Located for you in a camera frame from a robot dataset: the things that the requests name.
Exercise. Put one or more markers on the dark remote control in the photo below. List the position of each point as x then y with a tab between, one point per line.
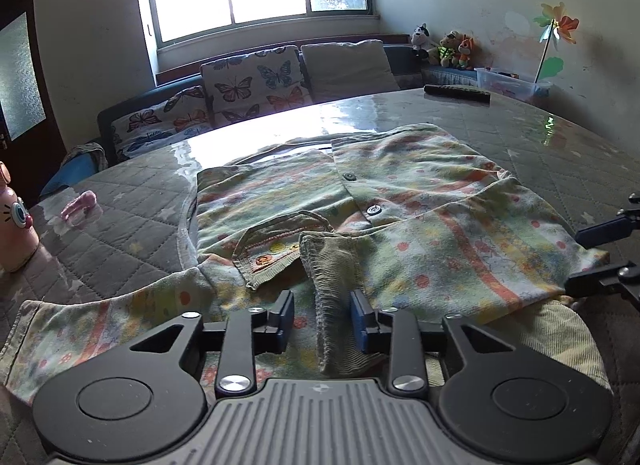
457	93

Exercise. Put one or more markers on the beige cushion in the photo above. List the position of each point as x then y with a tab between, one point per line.
347	67

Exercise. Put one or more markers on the dark blue sofa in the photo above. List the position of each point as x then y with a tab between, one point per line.
107	120

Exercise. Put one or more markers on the blue and grey cloth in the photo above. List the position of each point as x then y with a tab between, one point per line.
75	167

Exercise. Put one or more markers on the pink cat-shaped bottle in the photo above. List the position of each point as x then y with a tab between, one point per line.
14	230

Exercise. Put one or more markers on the brown plush bear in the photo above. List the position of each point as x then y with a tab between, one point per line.
446	50

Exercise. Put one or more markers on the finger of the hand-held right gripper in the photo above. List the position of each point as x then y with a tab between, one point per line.
595	279
600	234

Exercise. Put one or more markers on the long butterfly print cushion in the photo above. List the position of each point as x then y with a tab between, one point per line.
160	122

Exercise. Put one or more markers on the pink hair clip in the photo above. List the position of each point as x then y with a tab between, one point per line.
79	206

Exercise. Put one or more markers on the orange plush fox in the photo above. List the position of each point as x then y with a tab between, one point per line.
465	52

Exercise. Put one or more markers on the large butterfly print cushion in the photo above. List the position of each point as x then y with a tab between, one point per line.
255	85

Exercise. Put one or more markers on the clear plastic storage box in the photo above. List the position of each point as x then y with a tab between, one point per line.
510	82

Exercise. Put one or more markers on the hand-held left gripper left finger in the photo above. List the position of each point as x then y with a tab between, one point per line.
286	317

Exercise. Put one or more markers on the patterned children's shirt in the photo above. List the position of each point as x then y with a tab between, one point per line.
425	225

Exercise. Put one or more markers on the colourful pinwheel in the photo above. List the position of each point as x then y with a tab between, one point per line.
555	30

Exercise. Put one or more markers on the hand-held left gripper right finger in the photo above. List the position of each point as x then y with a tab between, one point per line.
358	325

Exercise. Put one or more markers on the dark wooden door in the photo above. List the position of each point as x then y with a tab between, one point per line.
22	85

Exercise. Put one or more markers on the black and white plush cow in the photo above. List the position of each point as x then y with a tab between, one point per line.
421	40

